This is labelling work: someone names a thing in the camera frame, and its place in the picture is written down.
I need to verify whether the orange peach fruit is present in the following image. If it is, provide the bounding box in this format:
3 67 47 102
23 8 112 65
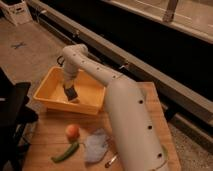
65 124 79 142

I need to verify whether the black chair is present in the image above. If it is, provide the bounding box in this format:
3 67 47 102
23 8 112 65
0 67 38 171

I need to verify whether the black cable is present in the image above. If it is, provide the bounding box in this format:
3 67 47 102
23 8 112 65
56 54 65 67

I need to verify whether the wooden table board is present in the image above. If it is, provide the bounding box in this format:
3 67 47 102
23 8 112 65
22 82 181 171

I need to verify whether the white cardboard box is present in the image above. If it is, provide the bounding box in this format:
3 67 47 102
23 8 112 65
0 0 32 26

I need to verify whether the yellow plastic tray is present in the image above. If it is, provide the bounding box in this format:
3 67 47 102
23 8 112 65
34 66 105 115

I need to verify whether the grey crumpled cloth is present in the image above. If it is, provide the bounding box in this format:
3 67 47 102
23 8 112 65
84 128 109 163

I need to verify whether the dark sponge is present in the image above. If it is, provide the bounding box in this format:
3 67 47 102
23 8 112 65
64 86 78 101

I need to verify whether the green pepper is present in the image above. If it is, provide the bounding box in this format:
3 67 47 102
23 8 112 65
51 141 79 163

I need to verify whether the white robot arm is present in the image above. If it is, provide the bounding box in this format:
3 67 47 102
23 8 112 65
62 44 169 171

